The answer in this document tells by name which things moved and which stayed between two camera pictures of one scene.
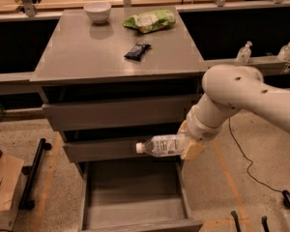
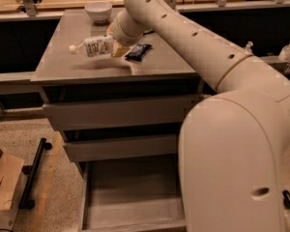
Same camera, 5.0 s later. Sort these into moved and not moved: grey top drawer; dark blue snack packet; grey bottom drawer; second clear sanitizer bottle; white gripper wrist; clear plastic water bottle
Moved: clear plastic water bottle; white gripper wrist
Not moved: second clear sanitizer bottle; grey top drawer; dark blue snack packet; grey bottom drawer
